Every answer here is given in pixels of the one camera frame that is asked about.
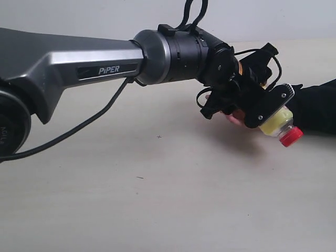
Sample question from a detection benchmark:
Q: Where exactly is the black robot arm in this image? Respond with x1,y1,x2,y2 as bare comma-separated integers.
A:
1,24,278,162

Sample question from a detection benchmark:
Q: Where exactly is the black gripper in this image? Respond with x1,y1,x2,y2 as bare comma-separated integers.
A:
200,43,278,119

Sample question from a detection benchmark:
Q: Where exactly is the yellow bottle red cap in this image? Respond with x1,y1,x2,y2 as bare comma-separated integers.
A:
259,106,303,147

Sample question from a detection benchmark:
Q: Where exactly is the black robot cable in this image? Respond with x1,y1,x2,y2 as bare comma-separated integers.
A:
0,0,211,162

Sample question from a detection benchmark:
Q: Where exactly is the person's open bare hand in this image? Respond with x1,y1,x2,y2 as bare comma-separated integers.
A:
219,109,246,128

